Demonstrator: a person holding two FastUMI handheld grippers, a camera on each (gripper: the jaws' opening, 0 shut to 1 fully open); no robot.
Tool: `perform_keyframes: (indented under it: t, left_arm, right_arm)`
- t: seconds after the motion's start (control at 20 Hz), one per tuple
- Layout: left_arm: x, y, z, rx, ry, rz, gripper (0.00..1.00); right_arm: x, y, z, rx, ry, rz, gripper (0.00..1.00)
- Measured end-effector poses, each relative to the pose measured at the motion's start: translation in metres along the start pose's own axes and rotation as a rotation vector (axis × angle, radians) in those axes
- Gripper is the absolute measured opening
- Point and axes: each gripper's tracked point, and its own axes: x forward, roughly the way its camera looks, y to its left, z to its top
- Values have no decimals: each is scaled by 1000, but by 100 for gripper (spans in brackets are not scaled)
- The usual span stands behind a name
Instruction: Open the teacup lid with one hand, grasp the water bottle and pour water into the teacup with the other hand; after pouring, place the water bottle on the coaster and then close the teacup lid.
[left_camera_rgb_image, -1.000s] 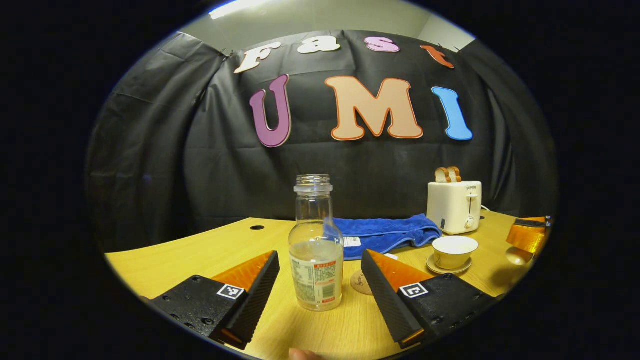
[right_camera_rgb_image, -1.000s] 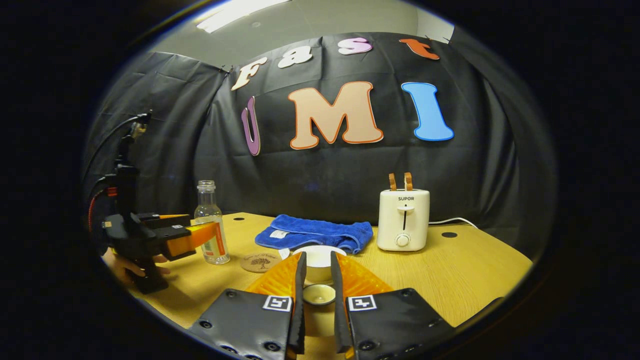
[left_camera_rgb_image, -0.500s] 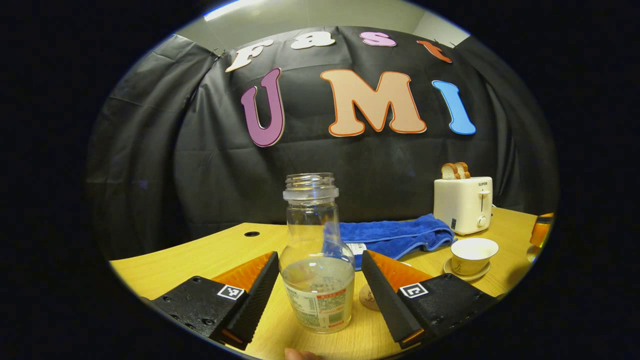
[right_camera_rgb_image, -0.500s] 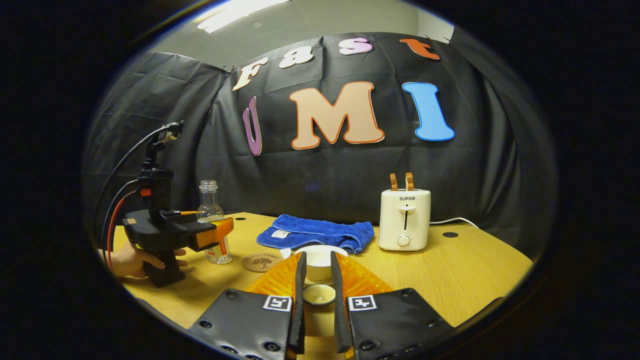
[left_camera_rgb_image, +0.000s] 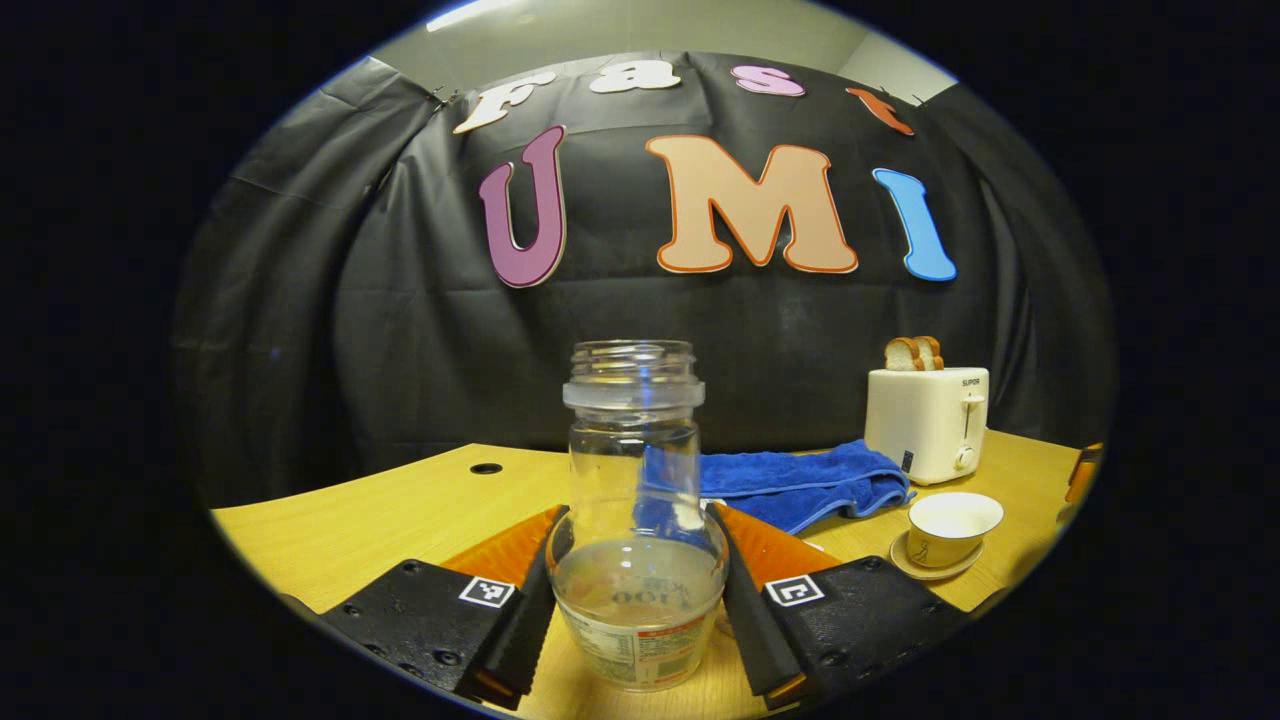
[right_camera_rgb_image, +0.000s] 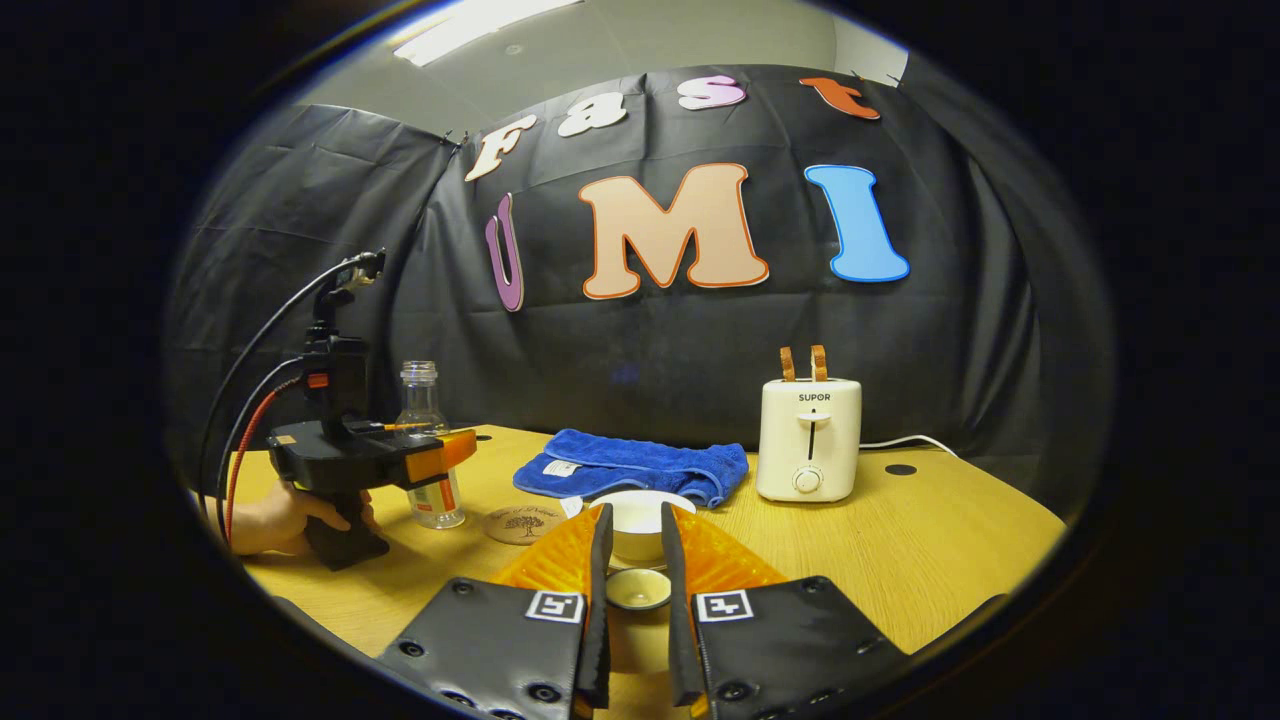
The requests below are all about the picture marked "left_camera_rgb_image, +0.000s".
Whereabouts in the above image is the clear water bottle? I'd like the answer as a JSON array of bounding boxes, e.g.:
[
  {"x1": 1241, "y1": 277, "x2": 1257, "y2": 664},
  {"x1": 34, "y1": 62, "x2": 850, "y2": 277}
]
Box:
[{"x1": 545, "y1": 340, "x2": 730, "y2": 693}]

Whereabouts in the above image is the cream saucer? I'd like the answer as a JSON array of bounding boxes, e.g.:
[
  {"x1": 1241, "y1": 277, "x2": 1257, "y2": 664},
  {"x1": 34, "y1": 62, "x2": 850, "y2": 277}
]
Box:
[{"x1": 889, "y1": 530, "x2": 985, "y2": 582}]

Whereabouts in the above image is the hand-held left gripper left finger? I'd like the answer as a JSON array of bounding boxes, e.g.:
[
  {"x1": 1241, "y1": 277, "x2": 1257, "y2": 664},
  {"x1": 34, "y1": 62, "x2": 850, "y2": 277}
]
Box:
[{"x1": 318, "y1": 504, "x2": 571, "y2": 711}]

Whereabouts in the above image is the blue towel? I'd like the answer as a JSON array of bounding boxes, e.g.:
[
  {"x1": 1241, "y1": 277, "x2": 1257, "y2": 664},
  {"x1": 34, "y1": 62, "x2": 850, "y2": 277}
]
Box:
[{"x1": 640, "y1": 440, "x2": 916, "y2": 536}]

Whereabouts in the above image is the white toaster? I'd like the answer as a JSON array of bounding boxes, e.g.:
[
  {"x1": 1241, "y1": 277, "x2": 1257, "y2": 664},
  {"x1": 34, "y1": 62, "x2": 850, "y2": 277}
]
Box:
[{"x1": 864, "y1": 366, "x2": 991, "y2": 487}]

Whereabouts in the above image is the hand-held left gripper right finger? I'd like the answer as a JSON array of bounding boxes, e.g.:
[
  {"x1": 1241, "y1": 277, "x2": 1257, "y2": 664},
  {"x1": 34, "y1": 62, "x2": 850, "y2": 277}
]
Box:
[{"x1": 705, "y1": 502, "x2": 969, "y2": 713}]

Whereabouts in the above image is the cream teacup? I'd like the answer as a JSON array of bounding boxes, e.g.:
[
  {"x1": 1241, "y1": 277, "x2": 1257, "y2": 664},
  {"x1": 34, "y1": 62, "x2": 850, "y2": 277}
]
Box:
[{"x1": 907, "y1": 492, "x2": 1005, "y2": 570}]

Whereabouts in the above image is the black backdrop cloth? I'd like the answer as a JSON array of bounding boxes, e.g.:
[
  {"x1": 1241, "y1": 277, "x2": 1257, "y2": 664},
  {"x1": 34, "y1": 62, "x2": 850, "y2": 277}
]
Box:
[{"x1": 170, "y1": 50, "x2": 1116, "y2": 491}]

